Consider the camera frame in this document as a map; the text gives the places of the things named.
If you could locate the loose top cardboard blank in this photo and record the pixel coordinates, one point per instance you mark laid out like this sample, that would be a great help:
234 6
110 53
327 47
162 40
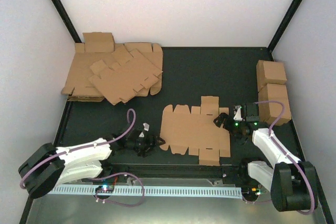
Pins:
122 75

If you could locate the black right corner frame post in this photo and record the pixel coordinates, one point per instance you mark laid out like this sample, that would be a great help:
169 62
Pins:
284 24

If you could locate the small folded cardboard box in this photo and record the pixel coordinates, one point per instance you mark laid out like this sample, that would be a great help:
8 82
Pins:
99 42

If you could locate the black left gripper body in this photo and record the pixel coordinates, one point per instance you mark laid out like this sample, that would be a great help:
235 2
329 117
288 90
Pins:
139 145

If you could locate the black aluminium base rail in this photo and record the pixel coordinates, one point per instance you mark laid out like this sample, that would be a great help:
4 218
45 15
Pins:
228 173

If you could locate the folded cardboard box front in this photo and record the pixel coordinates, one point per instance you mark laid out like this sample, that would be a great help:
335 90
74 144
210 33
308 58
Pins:
268 112

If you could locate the metal base plate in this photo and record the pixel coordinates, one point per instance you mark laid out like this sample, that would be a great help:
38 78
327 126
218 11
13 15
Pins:
85 209

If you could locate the black left corner frame post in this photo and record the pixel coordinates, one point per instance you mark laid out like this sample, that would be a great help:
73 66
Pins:
66 20

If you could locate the black corner frame post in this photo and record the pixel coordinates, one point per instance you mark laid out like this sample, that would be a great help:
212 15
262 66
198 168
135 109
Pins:
284 24
66 20

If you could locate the light blue slotted cable duct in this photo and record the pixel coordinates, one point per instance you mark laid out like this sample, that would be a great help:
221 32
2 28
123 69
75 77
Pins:
149 191

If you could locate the stack of flat cardboard blanks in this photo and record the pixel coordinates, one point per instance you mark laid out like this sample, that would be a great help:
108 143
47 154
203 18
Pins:
79 88

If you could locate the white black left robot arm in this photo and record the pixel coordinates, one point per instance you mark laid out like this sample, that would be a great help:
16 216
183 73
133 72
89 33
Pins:
52 166

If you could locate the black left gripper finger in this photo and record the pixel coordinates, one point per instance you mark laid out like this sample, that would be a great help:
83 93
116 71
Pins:
157 141
145 150

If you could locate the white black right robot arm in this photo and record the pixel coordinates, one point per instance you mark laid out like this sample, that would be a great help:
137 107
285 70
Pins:
292 183

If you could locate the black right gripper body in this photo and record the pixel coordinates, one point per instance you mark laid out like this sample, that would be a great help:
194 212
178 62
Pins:
235 129

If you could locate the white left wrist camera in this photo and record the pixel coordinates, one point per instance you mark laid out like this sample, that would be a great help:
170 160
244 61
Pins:
144 128

